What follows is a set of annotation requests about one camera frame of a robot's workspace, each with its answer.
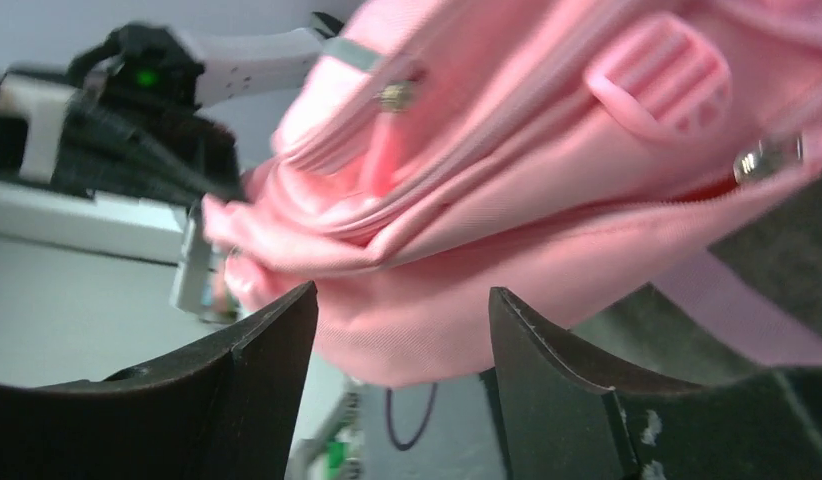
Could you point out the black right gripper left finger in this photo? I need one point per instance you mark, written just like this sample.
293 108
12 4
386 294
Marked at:
222 407

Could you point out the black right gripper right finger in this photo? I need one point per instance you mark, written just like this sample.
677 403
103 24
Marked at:
573 411

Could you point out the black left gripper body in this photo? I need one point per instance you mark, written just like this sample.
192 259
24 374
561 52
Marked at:
122 118

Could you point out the pink school backpack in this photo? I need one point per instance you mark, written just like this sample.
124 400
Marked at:
570 151

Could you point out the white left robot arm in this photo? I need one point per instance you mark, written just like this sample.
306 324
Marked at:
236 66

